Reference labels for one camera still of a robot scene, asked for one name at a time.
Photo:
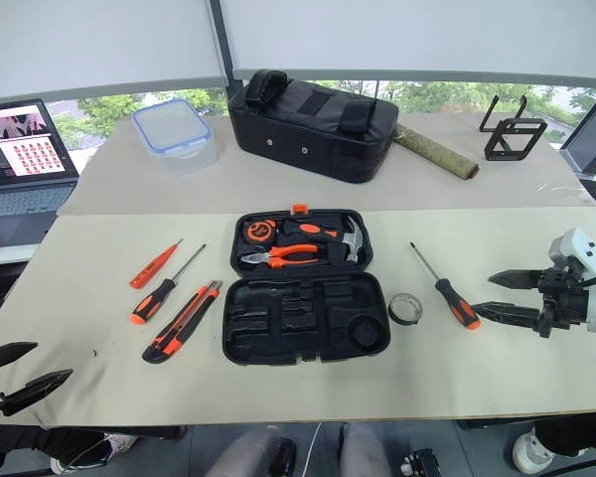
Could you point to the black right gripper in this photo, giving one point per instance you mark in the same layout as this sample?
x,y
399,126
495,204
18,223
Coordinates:
x,y
561,303

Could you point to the black tool case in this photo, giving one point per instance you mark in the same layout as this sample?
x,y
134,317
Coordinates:
x,y
288,318

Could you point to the black trouser leg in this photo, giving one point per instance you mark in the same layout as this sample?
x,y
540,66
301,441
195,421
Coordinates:
x,y
35,442
576,432

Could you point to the white sneaker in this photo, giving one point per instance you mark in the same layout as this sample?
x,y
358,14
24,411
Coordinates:
x,y
531,452
119,442

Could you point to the black electrical tape roll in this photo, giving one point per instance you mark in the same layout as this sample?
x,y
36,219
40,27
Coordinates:
x,y
393,314

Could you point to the orange voltage tester screwdriver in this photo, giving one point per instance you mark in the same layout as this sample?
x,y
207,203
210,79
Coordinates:
x,y
149,272

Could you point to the black orange utility knife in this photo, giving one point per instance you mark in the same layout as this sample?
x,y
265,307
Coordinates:
x,y
179,328

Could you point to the rolled green bamboo mat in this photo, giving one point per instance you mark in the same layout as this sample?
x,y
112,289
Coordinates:
x,y
437,151

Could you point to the open laptop computer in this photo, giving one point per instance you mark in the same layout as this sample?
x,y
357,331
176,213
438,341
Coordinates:
x,y
25,199

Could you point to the small black device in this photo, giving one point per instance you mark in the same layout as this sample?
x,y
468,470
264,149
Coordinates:
x,y
424,464

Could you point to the grey rounded shape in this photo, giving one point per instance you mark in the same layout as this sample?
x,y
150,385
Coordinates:
x,y
365,452
243,454

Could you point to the black fabric carry bag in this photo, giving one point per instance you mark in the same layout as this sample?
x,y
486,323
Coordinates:
x,y
303,144

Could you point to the black orange tape measure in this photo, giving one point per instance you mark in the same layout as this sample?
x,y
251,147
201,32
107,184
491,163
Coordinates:
x,y
258,231

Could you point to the white roller blind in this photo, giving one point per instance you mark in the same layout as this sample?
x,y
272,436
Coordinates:
x,y
94,40
417,35

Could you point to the clear plastic container blue lid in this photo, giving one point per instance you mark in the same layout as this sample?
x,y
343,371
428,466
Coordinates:
x,y
174,134

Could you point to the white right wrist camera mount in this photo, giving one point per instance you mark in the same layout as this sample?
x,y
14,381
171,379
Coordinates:
x,y
578,248

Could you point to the dark metal frame structure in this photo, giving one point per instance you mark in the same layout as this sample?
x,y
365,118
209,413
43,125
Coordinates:
x,y
588,144

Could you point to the dark window frame post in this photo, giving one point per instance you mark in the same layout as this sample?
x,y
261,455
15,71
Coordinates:
x,y
223,40

